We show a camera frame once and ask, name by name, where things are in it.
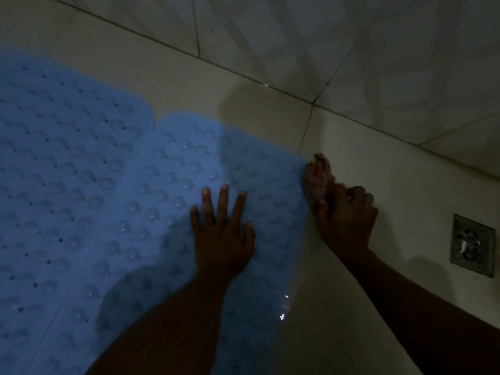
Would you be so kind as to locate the person's left middle finger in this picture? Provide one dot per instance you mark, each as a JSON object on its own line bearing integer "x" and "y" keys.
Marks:
{"x": 222, "y": 205}

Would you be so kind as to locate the blue suction cup bath mat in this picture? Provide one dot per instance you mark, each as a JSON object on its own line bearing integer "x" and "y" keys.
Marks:
{"x": 97, "y": 199}

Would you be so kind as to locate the person's right thumb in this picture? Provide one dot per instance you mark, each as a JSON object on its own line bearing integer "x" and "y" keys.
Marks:
{"x": 322, "y": 216}

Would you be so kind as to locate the person's left hand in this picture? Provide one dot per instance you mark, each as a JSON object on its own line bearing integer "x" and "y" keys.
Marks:
{"x": 220, "y": 249}

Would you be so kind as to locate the person's right forearm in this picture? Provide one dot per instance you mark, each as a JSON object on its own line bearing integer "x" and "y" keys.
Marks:
{"x": 422, "y": 320}

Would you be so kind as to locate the person's left little finger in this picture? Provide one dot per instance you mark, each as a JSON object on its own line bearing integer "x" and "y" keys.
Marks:
{"x": 195, "y": 220}

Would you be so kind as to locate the person's right hand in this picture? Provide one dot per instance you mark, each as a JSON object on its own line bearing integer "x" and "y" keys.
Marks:
{"x": 345, "y": 226}

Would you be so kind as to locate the person's left forearm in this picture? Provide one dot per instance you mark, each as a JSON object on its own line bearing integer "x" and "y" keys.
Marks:
{"x": 172, "y": 328}

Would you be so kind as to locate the checkered cleaning cloth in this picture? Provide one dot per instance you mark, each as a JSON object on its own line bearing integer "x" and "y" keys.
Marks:
{"x": 317, "y": 179}

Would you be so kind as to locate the square metal floor drain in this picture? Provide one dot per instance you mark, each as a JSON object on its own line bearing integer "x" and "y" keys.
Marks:
{"x": 472, "y": 246}

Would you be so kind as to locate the person's left thumb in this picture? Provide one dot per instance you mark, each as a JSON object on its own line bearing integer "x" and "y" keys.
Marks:
{"x": 249, "y": 238}

